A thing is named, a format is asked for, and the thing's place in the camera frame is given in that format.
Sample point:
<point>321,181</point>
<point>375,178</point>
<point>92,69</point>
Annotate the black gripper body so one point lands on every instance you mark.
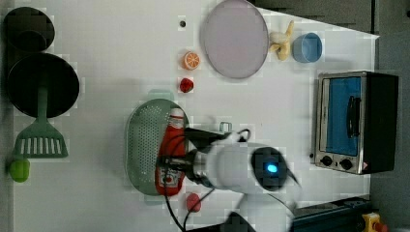
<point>186,164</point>

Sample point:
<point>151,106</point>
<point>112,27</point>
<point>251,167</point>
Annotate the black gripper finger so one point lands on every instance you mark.
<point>165,161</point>

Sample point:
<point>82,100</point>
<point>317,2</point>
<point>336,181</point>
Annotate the red ketchup bottle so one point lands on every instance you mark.
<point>169,181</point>

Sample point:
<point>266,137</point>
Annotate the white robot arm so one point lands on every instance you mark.
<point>260,173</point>

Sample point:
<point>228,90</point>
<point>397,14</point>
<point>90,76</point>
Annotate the green oval strainer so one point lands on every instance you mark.
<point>144,132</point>

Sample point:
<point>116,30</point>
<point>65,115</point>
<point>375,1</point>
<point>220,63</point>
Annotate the pink toy fruit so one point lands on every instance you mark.
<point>193,203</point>

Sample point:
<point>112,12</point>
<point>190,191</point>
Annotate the red strawberry toy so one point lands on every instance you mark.
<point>186,85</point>

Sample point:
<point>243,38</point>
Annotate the orange slice toy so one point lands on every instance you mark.
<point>191,61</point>

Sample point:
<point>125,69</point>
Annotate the green slotted spatula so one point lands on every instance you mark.
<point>40,140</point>

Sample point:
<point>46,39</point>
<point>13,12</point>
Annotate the large black pan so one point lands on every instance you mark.
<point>53,73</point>

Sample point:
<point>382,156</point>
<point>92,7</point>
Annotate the lilac round plate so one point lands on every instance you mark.
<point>235,38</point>

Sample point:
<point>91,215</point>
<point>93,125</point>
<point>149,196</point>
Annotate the green toy pepper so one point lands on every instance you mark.
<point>20,170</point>

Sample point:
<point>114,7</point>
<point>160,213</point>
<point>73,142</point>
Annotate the peeled banana toy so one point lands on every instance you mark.
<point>280,42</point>

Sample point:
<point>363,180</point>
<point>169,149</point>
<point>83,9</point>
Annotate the blue cup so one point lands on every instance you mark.
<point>307,48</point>

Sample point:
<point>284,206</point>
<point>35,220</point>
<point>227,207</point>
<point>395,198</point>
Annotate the silver black toaster oven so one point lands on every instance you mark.
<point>356,116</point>

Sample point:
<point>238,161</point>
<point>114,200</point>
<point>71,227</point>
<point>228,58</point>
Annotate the yellow red toy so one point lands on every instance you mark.
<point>373,223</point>

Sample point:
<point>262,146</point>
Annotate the small black pot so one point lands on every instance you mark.
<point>29,29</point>

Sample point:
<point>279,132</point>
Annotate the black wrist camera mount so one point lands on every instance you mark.
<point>202,140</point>

